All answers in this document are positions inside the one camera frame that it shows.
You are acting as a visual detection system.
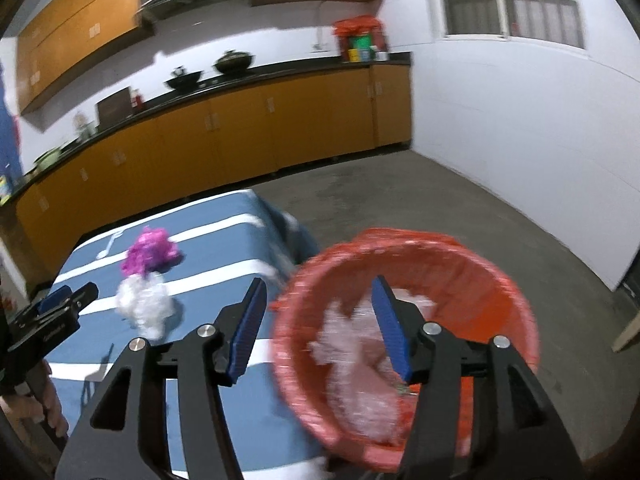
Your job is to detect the person's left hand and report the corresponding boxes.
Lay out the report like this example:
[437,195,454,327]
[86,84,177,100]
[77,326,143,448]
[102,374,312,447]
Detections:
[0,360,71,441]

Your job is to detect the wicker wastebasket with red liner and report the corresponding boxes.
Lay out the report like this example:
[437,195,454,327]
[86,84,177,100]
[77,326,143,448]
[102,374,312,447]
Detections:
[268,227,541,473]

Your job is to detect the green basin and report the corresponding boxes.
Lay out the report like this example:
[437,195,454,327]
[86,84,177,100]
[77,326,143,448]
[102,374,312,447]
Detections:
[33,147,63,170]

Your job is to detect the wooden lower kitchen cabinets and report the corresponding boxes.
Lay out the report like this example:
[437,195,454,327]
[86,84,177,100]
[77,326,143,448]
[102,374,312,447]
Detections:
[15,65,413,261]

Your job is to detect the window with grille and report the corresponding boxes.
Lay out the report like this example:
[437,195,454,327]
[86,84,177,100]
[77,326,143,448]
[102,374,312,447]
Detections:
[436,0,586,50]

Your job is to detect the purple hanging cloth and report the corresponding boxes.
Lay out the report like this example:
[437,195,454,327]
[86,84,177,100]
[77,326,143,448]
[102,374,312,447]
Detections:
[0,60,23,181]

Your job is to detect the small clear bubble wrap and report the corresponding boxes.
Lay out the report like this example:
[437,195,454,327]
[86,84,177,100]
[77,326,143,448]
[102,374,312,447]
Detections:
[116,272,175,341]

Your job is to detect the long wooden upper cabinet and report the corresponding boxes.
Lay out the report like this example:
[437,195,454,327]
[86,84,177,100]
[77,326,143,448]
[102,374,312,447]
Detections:
[15,0,156,113]

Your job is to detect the wooden plank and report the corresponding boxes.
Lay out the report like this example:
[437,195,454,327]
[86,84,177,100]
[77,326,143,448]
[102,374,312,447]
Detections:
[615,305,640,353]

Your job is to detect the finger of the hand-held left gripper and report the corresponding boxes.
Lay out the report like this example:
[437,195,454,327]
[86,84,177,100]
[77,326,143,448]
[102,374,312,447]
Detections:
[36,285,76,315]
[69,282,100,313]

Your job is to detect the large clear bubble wrap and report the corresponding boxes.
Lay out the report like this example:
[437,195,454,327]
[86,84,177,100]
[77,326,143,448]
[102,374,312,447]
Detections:
[307,295,441,443]

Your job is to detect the white wall cable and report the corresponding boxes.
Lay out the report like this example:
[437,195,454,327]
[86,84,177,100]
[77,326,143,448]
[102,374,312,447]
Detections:
[312,2,328,53]

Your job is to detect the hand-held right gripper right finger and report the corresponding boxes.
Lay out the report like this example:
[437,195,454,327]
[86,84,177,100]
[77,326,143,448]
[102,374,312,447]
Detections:
[371,275,583,480]

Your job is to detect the pink plastic bag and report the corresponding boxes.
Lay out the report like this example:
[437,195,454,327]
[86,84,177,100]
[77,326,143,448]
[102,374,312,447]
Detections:
[120,226,183,277]

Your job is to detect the black wok with lid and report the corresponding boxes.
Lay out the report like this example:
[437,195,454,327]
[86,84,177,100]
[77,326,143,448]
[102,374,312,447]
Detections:
[212,50,256,76]

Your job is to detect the green container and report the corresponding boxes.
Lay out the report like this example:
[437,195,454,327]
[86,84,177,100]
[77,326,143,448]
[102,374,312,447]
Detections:
[349,35,373,62]

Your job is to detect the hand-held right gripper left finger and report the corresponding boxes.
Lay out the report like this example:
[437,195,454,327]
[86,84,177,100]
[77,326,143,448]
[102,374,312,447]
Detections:
[55,276,268,480]

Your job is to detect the white plastic bag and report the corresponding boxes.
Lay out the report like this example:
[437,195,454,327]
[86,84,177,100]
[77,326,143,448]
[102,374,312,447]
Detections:
[72,112,97,137]

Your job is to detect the red bag of containers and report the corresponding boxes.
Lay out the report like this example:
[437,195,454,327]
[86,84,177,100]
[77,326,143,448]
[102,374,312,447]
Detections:
[333,16,387,61]

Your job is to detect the black kitchen countertop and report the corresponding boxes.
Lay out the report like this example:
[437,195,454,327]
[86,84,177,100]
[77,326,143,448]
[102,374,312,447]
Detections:
[0,52,413,206]

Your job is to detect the dark wooden cutting board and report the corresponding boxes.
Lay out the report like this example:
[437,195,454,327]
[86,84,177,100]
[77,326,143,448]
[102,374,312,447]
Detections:
[96,87,135,127]

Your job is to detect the blue striped table cover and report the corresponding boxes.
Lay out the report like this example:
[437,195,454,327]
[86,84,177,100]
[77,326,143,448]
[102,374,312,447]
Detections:
[42,189,331,473]

